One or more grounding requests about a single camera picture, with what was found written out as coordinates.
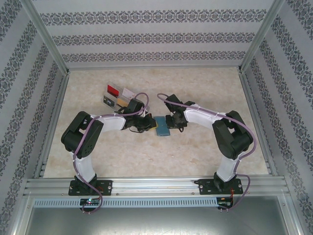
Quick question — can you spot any white card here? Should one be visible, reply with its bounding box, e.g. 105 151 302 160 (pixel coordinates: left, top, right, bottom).
122 88 136 101

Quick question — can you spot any aluminium mounting rail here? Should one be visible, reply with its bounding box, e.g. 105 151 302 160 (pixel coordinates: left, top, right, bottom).
23 178 291 197

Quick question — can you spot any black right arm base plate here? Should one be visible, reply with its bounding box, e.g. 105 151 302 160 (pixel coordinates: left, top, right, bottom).
199 178 243 196

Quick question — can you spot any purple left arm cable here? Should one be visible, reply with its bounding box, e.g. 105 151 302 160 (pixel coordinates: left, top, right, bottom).
73 92 150 215

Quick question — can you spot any clear acrylic card organizer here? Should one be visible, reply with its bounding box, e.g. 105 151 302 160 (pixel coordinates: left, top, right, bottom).
101 83 137 110

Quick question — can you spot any aluminium frame post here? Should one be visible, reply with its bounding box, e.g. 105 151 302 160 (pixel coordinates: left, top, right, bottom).
21 0 71 75
239 0 286 73

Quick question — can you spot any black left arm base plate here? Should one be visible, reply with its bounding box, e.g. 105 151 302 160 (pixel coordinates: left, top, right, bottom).
69 180 113 196

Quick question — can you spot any grey metal panel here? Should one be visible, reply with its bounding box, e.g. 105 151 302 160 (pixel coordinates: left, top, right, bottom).
24 208 298 235

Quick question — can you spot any grey slotted cable duct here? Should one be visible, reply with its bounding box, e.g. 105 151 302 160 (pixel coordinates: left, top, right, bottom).
33 198 218 208

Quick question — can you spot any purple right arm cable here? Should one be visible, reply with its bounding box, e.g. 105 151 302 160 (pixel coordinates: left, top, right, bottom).
156 93 257 212

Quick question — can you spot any aluminium side rail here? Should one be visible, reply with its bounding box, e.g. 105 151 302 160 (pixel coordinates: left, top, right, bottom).
34 72 71 179
238 70 278 177

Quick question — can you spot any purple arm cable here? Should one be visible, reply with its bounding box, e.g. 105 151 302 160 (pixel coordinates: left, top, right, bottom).
156 93 257 212
73 92 150 215

